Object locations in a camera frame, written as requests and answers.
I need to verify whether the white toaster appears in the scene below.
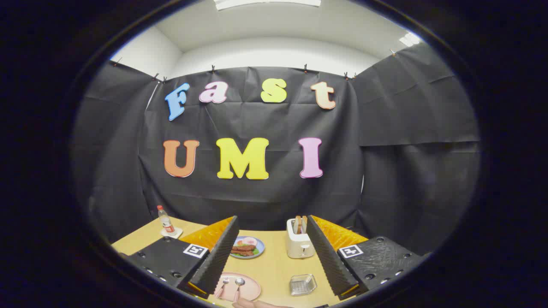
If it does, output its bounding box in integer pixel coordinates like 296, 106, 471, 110
286, 218, 316, 259

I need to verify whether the small ceiling light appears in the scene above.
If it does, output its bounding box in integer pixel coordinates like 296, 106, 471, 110
399, 32, 422, 47

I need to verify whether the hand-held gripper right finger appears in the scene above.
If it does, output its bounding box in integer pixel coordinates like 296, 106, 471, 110
306, 215, 431, 300

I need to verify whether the clear tray with metal rack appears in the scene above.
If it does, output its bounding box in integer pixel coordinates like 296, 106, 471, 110
289, 274, 318, 296

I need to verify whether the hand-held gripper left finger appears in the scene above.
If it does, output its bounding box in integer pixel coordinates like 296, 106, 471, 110
127, 216, 240, 299

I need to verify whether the pink plate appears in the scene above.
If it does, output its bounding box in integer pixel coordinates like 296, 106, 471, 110
212, 272, 262, 302

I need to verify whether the clear water bottle red label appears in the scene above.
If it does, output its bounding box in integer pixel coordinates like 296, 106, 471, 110
157, 205, 175, 234

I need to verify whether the blue plate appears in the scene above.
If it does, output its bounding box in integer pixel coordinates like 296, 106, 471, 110
230, 236, 265, 260

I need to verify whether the long ceiling light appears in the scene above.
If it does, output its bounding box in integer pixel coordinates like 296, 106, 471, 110
214, 0, 322, 11

